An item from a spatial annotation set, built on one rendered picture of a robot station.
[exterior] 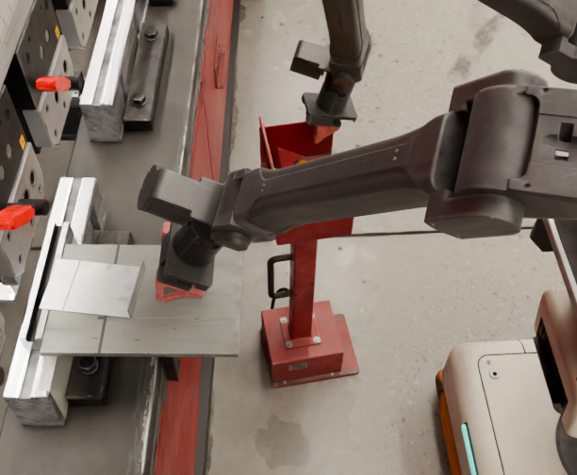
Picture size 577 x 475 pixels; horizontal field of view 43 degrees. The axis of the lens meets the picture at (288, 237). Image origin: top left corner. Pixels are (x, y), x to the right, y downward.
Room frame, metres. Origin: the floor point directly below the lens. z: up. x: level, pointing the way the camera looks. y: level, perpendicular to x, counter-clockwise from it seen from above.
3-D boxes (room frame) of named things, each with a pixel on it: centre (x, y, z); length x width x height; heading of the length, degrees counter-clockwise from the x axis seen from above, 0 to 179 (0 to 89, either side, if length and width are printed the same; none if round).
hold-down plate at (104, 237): (0.59, 0.29, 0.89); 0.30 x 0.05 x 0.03; 0
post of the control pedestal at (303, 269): (1.00, -0.03, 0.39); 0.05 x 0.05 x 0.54; 11
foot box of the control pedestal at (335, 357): (1.01, -0.06, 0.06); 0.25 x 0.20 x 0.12; 101
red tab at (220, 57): (1.57, 0.19, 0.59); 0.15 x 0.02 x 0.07; 0
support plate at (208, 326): (0.55, 0.20, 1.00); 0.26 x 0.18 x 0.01; 90
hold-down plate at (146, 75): (1.15, 0.29, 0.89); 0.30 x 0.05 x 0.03; 0
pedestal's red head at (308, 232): (1.00, -0.03, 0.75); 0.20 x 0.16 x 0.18; 11
